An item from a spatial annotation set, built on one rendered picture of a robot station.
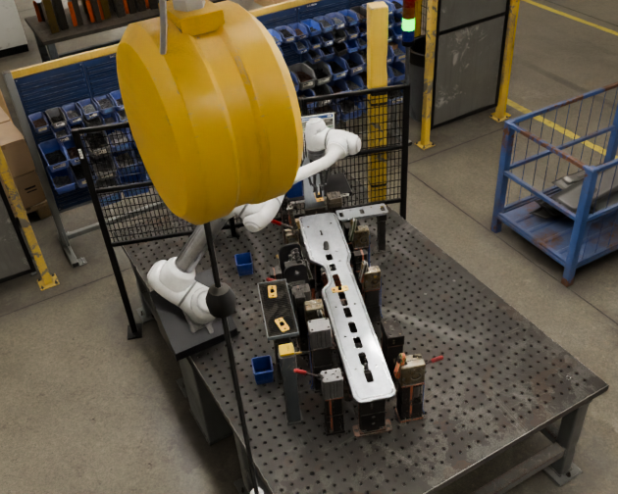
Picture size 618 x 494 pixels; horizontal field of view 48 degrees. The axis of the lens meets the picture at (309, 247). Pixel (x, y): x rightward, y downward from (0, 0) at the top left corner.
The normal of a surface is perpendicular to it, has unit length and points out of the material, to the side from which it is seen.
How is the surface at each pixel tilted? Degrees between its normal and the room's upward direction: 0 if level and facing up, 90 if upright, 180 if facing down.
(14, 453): 0
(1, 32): 90
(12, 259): 89
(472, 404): 0
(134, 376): 0
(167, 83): 60
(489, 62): 91
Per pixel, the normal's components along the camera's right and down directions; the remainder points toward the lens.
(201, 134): 0.45, 0.22
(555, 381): -0.06, -0.79
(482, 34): 0.47, 0.56
